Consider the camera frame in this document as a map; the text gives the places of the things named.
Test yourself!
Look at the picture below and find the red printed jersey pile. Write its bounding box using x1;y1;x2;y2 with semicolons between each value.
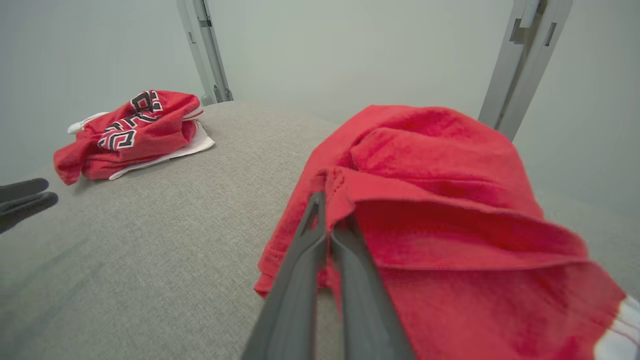
53;90;216;186

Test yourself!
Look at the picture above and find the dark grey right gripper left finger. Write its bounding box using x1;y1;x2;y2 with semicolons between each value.
241;191;328;360

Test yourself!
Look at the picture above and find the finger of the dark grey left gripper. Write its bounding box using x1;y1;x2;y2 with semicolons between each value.
0;191;59;235
0;178;50;204

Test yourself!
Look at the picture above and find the grey fabric sofa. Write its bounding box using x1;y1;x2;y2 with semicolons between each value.
0;100;640;360

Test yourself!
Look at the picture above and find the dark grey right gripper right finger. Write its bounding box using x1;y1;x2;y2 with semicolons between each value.
329;219;416;360

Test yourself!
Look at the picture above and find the red jersey with white trim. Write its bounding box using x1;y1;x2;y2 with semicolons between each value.
253;104;640;360

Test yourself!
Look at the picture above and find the grey metal partition post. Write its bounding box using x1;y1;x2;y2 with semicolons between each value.
478;0;574;142
176;0;234;106

